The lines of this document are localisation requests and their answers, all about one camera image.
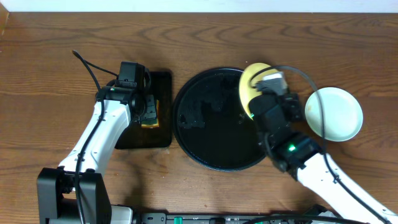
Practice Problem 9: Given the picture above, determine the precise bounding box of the green and yellow sponge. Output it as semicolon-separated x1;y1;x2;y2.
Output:
141;100;159;129

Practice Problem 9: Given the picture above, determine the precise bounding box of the yellow plate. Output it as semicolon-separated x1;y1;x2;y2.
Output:
239;63;282;119

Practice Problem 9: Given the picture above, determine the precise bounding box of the pale green plate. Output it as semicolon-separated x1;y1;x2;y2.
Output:
305;87;363;142

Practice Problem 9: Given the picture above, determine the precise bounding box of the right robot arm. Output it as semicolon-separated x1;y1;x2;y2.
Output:
239;93;397;223

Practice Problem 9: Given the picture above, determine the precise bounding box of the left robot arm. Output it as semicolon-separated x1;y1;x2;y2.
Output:
37;86;159;223

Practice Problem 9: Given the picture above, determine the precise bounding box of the black rectangular tray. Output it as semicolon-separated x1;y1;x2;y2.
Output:
116;72;172;149

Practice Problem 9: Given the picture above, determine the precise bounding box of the black round tray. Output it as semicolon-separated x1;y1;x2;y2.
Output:
172;67;266;172

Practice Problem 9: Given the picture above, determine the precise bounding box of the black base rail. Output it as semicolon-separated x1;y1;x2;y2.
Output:
132;211;337;224

